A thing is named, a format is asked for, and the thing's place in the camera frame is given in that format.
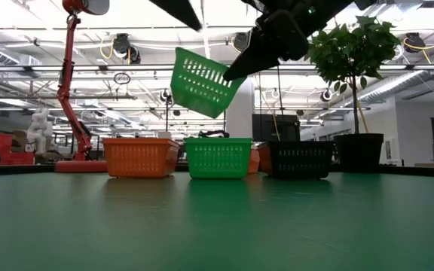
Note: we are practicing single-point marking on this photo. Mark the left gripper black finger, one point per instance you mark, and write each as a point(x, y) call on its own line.
point(179, 9)

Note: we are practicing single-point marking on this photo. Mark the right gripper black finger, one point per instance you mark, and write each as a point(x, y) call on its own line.
point(251, 60)

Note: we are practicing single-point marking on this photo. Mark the green plastic slotted basket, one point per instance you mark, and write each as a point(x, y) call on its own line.
point(198, 101)
point(217, 140)

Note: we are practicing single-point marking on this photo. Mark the orange plastic slotted basket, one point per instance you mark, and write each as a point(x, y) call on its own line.
point(141, 140)
point(254, 162)

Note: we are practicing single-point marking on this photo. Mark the green leafy potted tree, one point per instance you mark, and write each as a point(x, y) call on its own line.
point(352, 49)

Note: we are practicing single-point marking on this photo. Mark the black monitor screen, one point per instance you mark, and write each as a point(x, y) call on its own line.
point(264, 128)

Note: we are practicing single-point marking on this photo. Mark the black curved object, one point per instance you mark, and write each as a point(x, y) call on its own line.
point(213, 133)

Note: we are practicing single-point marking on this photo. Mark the wooden plant stake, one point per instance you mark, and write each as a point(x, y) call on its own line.
point(363, 118)

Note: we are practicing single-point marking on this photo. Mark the black plant pot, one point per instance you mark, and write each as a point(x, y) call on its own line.
point(358, 154)

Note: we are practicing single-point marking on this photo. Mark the red box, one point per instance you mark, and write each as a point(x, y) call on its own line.
point(2, 141)

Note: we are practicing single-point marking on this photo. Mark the black metal rig frame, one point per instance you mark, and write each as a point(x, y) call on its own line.
point(167, 113)

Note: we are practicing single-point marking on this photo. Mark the silver ventilation duct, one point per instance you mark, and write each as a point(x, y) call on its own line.
point(401, 84)

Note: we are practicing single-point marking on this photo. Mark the black table frame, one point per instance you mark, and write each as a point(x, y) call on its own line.
point(416, 171)

